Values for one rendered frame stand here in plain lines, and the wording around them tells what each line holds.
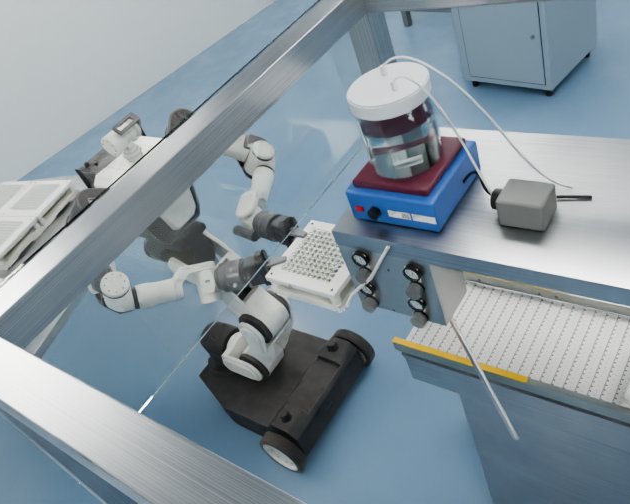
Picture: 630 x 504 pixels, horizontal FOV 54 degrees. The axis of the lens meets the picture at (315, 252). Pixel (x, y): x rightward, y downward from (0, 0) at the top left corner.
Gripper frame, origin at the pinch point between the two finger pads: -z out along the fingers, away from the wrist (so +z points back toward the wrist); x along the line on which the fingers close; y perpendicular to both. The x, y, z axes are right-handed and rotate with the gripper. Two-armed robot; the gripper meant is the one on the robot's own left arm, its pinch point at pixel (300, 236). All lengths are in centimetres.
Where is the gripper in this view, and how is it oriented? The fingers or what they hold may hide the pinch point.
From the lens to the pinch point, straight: 184.1
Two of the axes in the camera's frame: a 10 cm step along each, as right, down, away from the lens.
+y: -6.4, 6.5, -4.1
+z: -6.9, -2.5, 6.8
